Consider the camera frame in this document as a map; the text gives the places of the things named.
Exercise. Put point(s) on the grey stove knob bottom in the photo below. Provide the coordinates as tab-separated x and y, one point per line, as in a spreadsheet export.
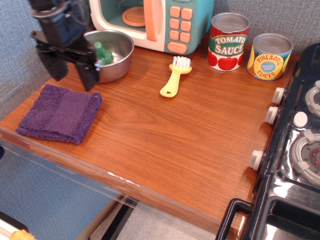
255	159

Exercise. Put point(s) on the orange plush toy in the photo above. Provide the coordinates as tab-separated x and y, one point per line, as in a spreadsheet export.
21	235

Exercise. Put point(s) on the tomato sauce can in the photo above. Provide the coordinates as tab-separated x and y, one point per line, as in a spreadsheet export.
227	41

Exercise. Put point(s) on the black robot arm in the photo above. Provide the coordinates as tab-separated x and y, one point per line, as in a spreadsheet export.
56	4

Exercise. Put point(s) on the green toy broccoli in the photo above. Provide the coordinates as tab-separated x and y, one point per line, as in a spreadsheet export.
104	57

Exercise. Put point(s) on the black toy stove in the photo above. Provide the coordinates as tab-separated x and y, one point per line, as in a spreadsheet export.
286	204

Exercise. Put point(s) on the purple cloth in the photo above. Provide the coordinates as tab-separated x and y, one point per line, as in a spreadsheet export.
59	114

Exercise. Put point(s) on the pineapple slices can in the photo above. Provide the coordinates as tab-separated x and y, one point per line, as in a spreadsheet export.
269	56

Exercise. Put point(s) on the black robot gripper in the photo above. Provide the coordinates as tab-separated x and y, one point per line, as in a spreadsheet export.
61	40

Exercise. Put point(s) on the stainless steel bowl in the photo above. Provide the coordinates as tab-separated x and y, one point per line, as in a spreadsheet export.
119	48

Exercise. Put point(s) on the grey stove knob middle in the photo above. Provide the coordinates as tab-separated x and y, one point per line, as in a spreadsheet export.
271	114

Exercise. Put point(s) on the yellow toy brush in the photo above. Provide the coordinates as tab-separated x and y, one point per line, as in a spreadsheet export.
180	66

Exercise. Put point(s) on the teal toy microwave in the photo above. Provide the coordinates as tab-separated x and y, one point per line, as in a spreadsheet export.
170	26

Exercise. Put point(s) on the black oven door handle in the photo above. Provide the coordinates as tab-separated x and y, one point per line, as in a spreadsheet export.
235	205

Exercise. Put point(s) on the grey stove knob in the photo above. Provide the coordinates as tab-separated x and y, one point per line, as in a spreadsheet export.
271	114
255	159

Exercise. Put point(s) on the white stove knob top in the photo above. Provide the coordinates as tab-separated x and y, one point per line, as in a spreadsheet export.
278	95

